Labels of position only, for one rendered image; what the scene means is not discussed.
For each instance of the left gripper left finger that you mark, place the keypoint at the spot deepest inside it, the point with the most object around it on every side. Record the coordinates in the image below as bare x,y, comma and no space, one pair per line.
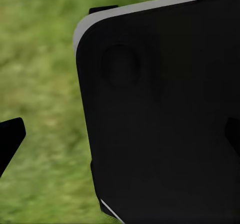
12,133

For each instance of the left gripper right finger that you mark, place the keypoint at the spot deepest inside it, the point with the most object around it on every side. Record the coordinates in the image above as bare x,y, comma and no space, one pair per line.
232,133

